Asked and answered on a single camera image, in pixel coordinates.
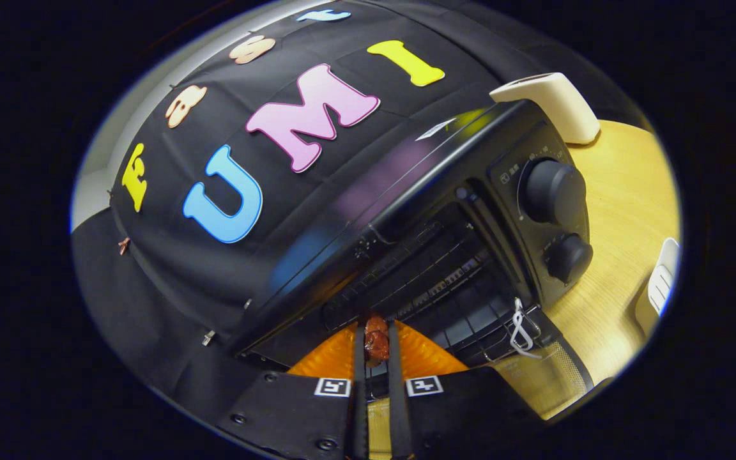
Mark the pink cloth clip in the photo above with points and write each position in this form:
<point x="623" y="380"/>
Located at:
<point x="124" y="245"/>

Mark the white rectangular plate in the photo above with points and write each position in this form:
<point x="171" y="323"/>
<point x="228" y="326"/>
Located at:
<point x="655" y="294"/>

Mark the red meat slice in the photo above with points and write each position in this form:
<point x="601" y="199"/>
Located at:
<point x="377" y="342"/>

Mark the white pop-up toaster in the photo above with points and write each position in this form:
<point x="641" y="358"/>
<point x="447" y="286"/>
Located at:
<point x="559" y="102"/>

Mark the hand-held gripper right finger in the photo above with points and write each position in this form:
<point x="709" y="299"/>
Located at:
<point x="398" y="396"/>

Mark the black backdrop cloth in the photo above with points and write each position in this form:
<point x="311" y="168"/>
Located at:
<point x="170" y="281"/>

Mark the silver cloth clip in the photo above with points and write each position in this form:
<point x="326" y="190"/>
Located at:
<point x="208" y="337"/>

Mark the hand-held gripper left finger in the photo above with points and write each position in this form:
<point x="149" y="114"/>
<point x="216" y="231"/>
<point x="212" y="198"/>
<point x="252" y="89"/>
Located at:
<point x="359" y="396"/>

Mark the black toaster oven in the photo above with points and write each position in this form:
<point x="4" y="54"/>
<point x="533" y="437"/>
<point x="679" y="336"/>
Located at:
<point x="444" y="160"/>

